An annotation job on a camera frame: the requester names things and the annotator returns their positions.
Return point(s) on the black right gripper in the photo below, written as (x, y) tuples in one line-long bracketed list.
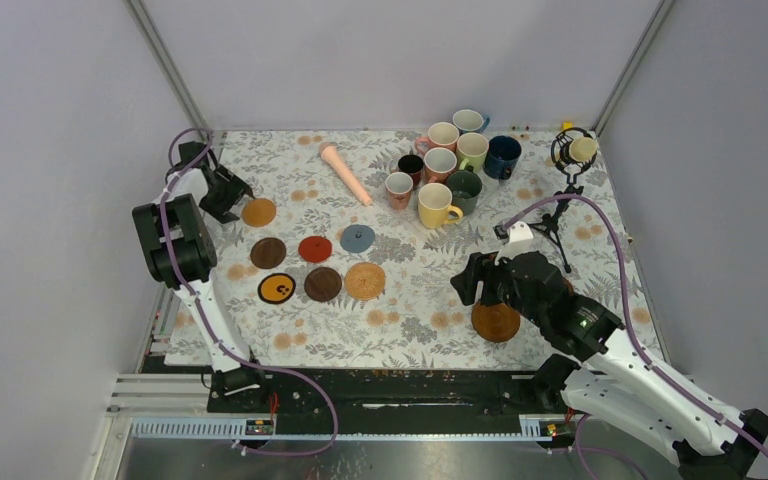
[(480, 267)]

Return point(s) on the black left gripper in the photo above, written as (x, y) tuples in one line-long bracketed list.
[(235, 189)]

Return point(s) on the light brown round coaster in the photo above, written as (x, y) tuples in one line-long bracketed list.
[(259, 212)]

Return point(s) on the dark walnut coaster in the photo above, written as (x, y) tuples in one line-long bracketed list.
[(268, 253), (323, 284)]

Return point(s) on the red smiley coaster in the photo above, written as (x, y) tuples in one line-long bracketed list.
[(315, 249)]

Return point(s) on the orange black smiley coaster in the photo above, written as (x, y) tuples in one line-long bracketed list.
[(276, 288)]

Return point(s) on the woven rattan coaster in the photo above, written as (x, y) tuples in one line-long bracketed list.
[(365, 281)]

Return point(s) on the blue-grey smiley coaster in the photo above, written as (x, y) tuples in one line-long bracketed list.
[(357, 238)]

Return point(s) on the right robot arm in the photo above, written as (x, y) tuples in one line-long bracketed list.
[(597, 370)]

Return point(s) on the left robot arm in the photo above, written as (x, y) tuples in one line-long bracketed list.
[(179, 253)]

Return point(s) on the brown ceramic saucer near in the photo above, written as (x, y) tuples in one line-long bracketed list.
[(497, 323)]

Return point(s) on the yellow mug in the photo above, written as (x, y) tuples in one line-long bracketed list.
[(436, 208)]

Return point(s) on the dark green mug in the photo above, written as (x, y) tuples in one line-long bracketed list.
[(465, 186)]

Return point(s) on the pink mug centre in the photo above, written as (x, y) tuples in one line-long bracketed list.
[(439, 164)]

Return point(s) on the pink silicone microphone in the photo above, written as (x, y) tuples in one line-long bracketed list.
[(330, 155)]

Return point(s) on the small pink patterned mug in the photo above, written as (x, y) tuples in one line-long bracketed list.
[(399, 187)]

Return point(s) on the navy blue mug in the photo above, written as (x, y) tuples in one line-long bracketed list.
[(502, 157)]

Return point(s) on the light green mug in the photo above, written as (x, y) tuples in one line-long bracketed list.
[(471, 151)]

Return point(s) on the black mug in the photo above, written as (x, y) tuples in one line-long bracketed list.
[(413, 166)]

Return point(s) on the floral tablecloth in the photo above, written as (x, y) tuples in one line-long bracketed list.
[(418, 320)]

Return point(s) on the pink mug back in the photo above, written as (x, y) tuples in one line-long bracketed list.
[(439, 135)]

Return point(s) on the cream microphone in shockmount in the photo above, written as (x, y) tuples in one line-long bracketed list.
[(573, 151)]

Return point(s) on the white blue-handled mug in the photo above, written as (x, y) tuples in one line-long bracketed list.
[(470, 121)]

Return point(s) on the aluminium frame rail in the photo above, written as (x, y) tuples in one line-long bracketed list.
[(162, 55)]

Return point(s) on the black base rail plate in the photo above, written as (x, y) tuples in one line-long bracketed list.
[(394, 402)]

